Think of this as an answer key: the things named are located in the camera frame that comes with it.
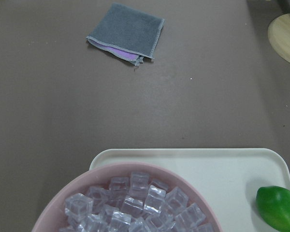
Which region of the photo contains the pink bowl with ice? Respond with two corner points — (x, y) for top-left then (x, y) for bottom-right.
(32, 162), (223, 232)

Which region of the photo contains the grey folded cloth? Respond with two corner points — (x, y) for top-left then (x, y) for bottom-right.
(86, 3), (164, 66)

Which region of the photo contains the cream serving tray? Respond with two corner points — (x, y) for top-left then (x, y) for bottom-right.
(90, 148), (290, 232)

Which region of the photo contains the wooden mug tree stand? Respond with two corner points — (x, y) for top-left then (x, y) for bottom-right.
(267, 13), (290, 63)

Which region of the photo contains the green lime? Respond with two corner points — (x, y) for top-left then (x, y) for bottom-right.
(256, 186), (290, 232)

